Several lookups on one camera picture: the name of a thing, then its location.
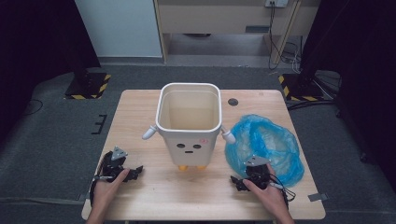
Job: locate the blue plastic trash bag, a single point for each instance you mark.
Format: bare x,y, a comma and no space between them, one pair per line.
275,144

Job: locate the white panel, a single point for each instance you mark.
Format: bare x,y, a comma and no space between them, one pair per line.
121,28

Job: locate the person's left hand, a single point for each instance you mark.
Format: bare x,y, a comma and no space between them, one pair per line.
104,194

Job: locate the black round table grommet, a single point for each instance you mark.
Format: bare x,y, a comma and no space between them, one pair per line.
233,102

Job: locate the person's right hand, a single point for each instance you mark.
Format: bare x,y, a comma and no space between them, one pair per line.
274,199

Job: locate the black curtain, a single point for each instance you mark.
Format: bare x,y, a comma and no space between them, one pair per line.
361,62
34,46

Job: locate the white wall socket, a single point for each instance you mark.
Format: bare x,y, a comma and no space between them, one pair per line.
276,2

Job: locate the grey tape strip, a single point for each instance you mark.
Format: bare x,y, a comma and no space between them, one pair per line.
82,197
317,197

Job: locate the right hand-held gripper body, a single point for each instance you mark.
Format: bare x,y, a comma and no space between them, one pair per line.
258,174

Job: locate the white face trash bin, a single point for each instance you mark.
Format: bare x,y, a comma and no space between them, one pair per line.
190,149

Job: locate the black striped stand base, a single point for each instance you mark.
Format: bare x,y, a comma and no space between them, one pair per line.
299,88
88,85

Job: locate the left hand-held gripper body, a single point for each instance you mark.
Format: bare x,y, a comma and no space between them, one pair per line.
112,166

